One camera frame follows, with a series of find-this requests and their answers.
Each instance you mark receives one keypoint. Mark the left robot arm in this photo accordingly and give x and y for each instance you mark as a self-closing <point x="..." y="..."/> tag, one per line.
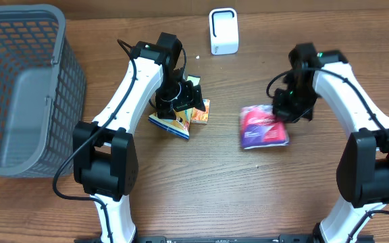
<point x="105" y="161"/>

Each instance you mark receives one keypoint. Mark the orange small packet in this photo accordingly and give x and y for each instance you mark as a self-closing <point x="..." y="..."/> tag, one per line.
<point x="201" y="117"/>

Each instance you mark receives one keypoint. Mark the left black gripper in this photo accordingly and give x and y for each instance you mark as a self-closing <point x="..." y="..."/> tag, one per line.
<point x="193" y="98"/>

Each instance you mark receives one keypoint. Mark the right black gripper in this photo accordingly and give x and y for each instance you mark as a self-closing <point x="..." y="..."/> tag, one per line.
<point x="280" y="109"/>

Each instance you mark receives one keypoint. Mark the grey plastic mesh basket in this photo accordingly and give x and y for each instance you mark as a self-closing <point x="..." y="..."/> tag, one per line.
<point x="42" y="90"/>

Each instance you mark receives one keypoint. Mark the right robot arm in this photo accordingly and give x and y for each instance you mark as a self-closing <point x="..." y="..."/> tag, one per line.
<point x="362" y="175"/>

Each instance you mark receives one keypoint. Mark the white barcode scanner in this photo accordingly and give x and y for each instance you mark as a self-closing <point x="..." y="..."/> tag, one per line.
<point x="223" y="27"/>

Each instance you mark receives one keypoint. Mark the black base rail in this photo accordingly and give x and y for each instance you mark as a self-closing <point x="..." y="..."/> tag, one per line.
<point x="231" y="239"/>

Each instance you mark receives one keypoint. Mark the yellow snack chip bag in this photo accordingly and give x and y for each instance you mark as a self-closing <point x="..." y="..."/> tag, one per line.
<point x="180" y="125"/>

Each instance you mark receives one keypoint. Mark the red purple Carefree pack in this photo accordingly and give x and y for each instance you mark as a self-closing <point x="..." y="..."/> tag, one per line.
<point x="259" y="128"/>

